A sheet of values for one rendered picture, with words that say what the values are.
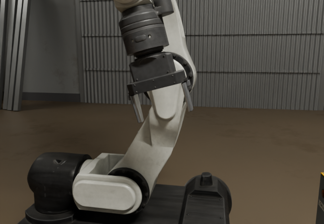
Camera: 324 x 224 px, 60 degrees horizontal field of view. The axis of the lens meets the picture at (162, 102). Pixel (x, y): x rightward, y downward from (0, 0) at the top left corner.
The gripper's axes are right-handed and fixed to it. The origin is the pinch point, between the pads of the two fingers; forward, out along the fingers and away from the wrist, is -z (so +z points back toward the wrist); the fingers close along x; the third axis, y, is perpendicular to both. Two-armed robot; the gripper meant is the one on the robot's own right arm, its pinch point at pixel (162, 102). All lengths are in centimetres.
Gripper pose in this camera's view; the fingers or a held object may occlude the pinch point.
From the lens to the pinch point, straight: 58.0
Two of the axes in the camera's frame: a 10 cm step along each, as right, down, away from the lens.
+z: -2.5, -9.6, -1.2
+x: 9.5, -2.3, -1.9
